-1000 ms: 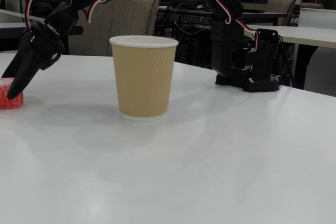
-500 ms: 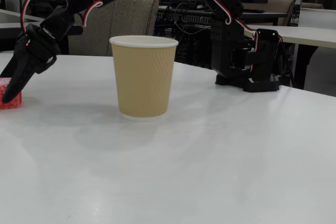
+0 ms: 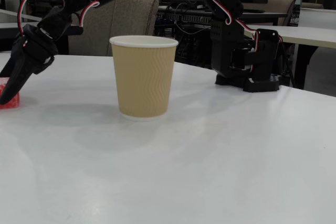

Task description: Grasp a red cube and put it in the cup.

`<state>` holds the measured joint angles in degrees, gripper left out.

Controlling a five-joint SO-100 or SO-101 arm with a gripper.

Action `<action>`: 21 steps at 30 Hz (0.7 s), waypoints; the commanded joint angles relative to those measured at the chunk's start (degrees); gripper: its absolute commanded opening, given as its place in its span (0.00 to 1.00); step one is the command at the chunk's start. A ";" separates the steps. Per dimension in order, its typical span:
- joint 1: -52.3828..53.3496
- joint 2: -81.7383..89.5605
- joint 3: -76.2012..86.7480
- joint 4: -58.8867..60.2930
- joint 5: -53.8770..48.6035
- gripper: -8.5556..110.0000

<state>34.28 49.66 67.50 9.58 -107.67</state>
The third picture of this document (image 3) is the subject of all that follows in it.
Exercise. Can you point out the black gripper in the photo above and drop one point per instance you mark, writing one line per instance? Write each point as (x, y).
(31, 50)

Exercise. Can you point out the red sugar-coated cube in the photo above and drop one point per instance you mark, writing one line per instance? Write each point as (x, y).
(14, 102)

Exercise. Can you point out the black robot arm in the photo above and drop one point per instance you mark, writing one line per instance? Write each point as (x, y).
(228, 51)

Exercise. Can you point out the tan ripple paper cup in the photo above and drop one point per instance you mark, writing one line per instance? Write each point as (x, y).
(143, 77)

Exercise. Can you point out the dark-edged grey table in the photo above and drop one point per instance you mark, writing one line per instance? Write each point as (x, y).
(77, 30)

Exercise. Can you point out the beige fabric chair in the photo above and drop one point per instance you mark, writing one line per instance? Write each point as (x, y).
(131, 19)

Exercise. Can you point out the tan office chair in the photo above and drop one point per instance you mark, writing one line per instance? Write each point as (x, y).
(312, 5)
(283, 6)

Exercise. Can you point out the white table dark legs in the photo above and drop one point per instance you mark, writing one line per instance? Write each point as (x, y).
(309, 36)

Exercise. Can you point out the white desk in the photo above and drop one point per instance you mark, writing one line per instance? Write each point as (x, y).
(317, 18)

